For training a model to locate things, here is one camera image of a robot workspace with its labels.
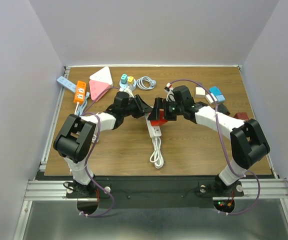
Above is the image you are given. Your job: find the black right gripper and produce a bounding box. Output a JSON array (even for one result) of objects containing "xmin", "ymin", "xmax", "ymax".
[{"xmin": 147, "ymin": 97, "xmax": 184, "ymax": 121}]

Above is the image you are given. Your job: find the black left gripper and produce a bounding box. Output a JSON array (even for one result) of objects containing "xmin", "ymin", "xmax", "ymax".
[{"xmin": 122, "ymin": 94, "xmax": 153, "ymax": 119}]

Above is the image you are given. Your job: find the red cube socket adapter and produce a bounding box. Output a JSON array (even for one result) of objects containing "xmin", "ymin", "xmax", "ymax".
[{"xmin": 150, "ymin": 110, "xmax": 168, "ymax": 127}]

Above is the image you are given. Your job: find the light blue round socket base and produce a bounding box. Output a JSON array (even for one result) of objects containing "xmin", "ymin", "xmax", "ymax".
[{"xmin": 119, "ymin": 80, "xmax": 137, "ymax": 91}]

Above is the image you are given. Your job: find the orange USB power strip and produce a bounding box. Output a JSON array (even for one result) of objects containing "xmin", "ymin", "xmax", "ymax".
[{"xmin": 73, "ymin": 80, "xmax": 87, "ymax": 105}]

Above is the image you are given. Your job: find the black cube socket adapter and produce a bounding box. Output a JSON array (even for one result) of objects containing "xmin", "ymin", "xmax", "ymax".
[{"xmin": 217, "ymin": 103, "xmax": 231, "ymax": 116}]

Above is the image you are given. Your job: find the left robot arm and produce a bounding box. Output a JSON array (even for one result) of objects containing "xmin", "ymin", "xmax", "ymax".
[{"xmin": 53, "ymin": 91, "xmax": 153, "ymax": 197}]

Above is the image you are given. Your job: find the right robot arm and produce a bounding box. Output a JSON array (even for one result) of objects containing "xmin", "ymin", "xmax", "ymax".
[{"xmin": 148, "ymin": 85, "xmax": 270, "ymax": 195}]

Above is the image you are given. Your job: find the yellow plug adapter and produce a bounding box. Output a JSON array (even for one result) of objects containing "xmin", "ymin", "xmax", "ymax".
[{"xmin": 127, "ymin": 76, "xmax": 135, "ymax": 86}]

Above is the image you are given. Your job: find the teal plug adapter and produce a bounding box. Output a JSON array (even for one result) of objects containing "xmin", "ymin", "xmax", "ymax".
[{"xmin": 120, "ymin": 73, "xmax": 128, "ymax": 84}]

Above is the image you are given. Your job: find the white grey plug adapter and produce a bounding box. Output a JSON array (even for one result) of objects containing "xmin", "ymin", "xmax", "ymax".
[{"xmin": 195, "ymin": 86, "xmax": 206, "ymax": 98}]

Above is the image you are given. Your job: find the white blue plug adapter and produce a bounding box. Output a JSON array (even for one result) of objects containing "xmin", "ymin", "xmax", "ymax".
[{"xmin": 205, "ymin": 93, "xmax": 218, "ymax": 105}]

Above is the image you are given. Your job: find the white triangular power strip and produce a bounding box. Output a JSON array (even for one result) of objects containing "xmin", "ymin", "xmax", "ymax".
[{"xmin": 89, "ymin": 66, "xmax": 114, "ymax": 87}]

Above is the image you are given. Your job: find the pink triangular power strip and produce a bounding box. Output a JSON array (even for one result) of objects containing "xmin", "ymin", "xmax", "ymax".
[{"xmin": 89, "ymin": 80, "xmax": 111, "ymax": 102}]

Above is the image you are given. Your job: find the light blue power strip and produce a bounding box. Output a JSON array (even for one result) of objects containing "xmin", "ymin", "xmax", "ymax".
[{"xmin": 56, "ymin": 76, "xmax": 77, "ymax": 93}]

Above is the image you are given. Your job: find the dark red cube adapter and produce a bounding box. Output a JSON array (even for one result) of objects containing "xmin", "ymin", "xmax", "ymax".
[{"xmin": 233, "ymin": 112, "xmax": 250, "ymax": 122}]

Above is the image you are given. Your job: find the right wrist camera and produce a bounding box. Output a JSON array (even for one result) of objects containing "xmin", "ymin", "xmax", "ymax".
[{"xmin": 164, "ymin": 83, "xmax": 175, "ymax": 102}]

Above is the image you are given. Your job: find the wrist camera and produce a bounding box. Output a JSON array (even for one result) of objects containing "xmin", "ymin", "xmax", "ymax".
[
  {"xmin": 119, "ymin": 85, "xmax": 136, "ymax": 98},
  {"xmin": 164, "ymin": 83, "xmax": 175, "ymax": 102}
]

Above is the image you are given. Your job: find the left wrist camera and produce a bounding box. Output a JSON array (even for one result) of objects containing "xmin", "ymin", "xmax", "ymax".
[{"xmin": 119, "ymin": 85, "xmax": 136, "ymax": 98}]

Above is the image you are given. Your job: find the grey coiled round-socket cable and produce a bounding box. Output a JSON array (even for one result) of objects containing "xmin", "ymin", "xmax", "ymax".
[{"xmin": 136, "ymin": 76, "xmax": 157, "ymax": 91}]

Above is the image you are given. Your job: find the white strip coiled cable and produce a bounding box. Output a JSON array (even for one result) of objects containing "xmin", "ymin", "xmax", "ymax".
[{"xmin": 149, "ymin": 136, "xmax": 164, "ymax": 170}]

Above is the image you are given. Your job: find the white orange-strip cable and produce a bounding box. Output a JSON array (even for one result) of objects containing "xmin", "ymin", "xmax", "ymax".
[{"xmin": 75, "ymin": 102, "xmax": 100, "ymax": 145}]

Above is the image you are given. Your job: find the light blue strip cable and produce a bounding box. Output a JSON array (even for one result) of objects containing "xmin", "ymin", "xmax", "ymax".
[{"xmin": 75, "ymin": 91, "xmax": 90, "ymax": 116}]

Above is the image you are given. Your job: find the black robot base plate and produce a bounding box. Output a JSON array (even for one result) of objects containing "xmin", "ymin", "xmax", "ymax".
[{"xmin": 63, "ymin": 175, "xmax": 244, "ymax": 210}]

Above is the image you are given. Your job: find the aluminium frame rail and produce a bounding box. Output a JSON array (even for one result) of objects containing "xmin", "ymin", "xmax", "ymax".
[{"xmin": 24, "ymin": 178, "xmax": 288, "ymax": 201}]

